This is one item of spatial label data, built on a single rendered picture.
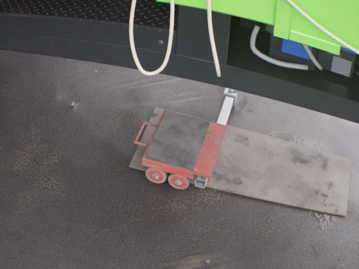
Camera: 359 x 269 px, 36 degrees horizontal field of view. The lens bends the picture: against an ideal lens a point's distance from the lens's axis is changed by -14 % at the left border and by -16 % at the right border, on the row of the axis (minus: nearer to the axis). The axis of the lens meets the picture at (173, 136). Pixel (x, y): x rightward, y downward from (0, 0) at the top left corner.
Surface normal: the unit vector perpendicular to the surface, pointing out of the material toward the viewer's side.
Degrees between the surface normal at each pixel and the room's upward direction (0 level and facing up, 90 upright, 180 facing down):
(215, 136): 0
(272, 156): 0
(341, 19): 90
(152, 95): 0
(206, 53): 90
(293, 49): 90
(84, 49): 90
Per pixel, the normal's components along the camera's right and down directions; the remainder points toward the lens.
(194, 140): 0.09, -0.72
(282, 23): -0.26, 0.65
